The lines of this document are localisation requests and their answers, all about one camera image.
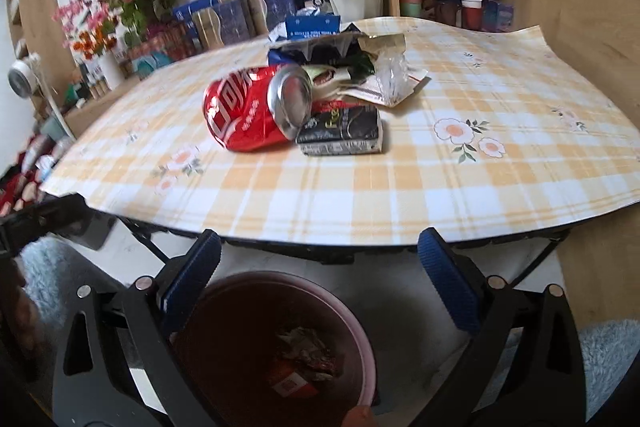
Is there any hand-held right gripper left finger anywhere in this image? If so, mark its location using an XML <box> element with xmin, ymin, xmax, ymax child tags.
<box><xmin>52</xmin><ymin>229</ymin><xmax>222</xmax><ymax>427</ymax></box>

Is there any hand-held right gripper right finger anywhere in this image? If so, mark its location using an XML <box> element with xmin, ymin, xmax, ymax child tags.
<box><xmin>415</xmin><ymin>227</ymin><xmax>587</xmax><ymax>427</ymax></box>

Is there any maroon plastic bin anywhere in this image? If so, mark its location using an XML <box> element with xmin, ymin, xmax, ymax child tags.
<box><xmin>172</xmin><ymin>271</ymin><xmax>377</xmax><ymax>427</ymax></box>

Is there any crushed red soda can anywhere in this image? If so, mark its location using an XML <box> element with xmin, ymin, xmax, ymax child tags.
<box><xmin>202</xmin><ymin>63</ymin><xmax>315</xmax><ymax>152</ymax></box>

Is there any black snack packet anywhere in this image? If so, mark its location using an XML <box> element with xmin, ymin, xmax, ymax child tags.
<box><xmin>296</xmin><ymin>101</ymin><xmax>385</xmax><ymax>156</ymax></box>

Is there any clear plastic pouch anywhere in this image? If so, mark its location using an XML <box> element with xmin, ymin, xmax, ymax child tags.
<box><xmin>340</xmin><ymin>52</ymin><xmax>432</xmax><ymax>108</ymax></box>

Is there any green white wrapper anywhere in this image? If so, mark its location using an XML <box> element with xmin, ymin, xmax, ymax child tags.
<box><xmin>305</xmin><ymin>63</ymin><xmax>376</xmax><ymax>100</ymax></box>

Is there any dark blue snack wrapper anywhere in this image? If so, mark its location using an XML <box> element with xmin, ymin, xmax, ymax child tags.
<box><xmin>267</xmin><ymin>38</ymin><xmax>361</xmax><ymax>70</ymax></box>

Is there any silver foil bag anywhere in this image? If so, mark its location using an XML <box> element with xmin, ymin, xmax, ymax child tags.
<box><xmin>345</xmin><ymin>23</ymin><xmax>407</xmax><ymax>58</ymax></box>

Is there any blue cardboard box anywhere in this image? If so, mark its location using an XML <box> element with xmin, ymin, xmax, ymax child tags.
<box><xmin>270</xmin><ymin>13</ymin><xmax>342</xmax><ymax>42</ymax></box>

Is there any pile of red printed bags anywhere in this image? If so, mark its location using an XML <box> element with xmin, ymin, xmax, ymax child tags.
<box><xmin>0</xmin><ymin>132</ymin><xmax>56</xmax><ymax>220</ymax></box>

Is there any person's left leg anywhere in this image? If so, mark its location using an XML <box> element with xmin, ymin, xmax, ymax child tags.
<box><xmin>20</xmin><ymin>237</ymin><xmax>96</xmax><ymax>323</ymax></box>

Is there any person's leg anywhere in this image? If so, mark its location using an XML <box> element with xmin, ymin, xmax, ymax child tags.
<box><xmin>20</xmin><ymin>237</ymin><xmax>96</xmax><ymax>323</ymax></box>
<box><xmin>575</xmin><ymin>319</ymin><xmax>640</xmax><ymax>413</ymax></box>

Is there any yellow plaid floral tablecloth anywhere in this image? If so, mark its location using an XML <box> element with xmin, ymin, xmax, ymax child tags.
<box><xmin>39</xmin><ymin>17</ymin><xmax>640</xmax><ymax>248</ymax></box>

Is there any crumpled foil wrapper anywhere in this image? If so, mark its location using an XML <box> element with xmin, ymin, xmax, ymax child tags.
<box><xmin>267</xmin><ymin>326</ymin><xmax>343</xmax><ymax>400</ymax></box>

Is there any white desk fan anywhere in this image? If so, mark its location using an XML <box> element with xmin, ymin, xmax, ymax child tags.
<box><xmin>7</xmin><ymin>53</ymin><xmax>76</xmax><ymax>142</ymax></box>

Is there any row of small bottles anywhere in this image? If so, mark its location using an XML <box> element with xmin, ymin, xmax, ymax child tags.
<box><xmin>75</xmin><ymin>62</ymin><xmax>108</xmax><ymax>100</ymax></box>

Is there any orange flowers white vase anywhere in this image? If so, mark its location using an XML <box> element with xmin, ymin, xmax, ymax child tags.
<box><xmin>71</xmin><ymin>24</ymin><xmax>126</xmax><ymax>90</ymax></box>

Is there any person's right leg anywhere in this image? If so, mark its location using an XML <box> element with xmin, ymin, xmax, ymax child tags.
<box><xmin>575</xmin><ymin>319</ymin><xmax>640</xmax><ymax>413</ymax></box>

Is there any red patterned tin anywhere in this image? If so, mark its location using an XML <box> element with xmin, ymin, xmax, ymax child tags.
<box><xmin>127</xmin><ymin>23</ymin><xmax>197</xmax><ymax>68</ymax></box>

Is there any stack of blue gift boxes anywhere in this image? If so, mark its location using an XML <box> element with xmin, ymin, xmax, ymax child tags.
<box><xmin>172</xmin><ymin>0</ymin><xmax>332</xmax><ymax>52</ymax></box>

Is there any red paper cup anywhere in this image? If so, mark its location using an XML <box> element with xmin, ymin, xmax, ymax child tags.
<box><xmin>460</xmin><ymin>0</ymin><xmax>484</xmax><ymax>30</ymax></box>

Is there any dark mug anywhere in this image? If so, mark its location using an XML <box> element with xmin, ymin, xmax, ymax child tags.
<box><xmin>434</xmin><ymin>1</ymin><xmax>462</xmax><ymax>28</ymax></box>

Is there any purple box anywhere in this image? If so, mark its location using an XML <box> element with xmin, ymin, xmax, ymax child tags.
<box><xmin>482</xmin><ymin>0</ymin><xmax>516</xmax><ymax>32</ymax></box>

